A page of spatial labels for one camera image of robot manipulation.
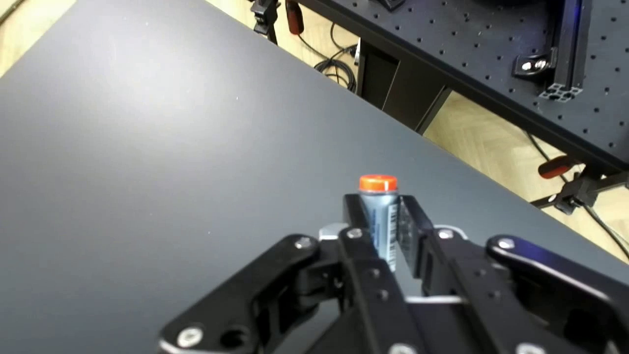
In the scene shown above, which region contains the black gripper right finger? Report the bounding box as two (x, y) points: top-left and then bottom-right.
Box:
(397, 193), (629, 354)

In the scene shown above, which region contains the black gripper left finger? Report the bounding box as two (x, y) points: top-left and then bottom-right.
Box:
(156, 193), (425, 354)

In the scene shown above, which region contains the marker with red cap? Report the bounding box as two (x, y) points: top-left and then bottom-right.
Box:
(356, 171), (401, 272)

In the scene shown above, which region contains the black perforated breadboard table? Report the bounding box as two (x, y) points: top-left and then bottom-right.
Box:
(301, 0), (629, 177)

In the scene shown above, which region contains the black aluminium extrusion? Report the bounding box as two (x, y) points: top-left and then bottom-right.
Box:
(539, 0), (596, 104)

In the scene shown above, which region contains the thin black floor cable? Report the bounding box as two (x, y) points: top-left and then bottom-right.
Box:
(523, 130), (629, 264)

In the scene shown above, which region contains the clamp with red handle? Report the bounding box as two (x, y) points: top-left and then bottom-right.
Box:
(529, 154), (629, 216)
(246, 0), (307, 45)

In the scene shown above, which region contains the small black corner bracket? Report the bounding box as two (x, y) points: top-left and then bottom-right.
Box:
(511, 53), (557, 83)

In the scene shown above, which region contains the black cable bundle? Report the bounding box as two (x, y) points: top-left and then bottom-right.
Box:
(313, 22), (364, 93)

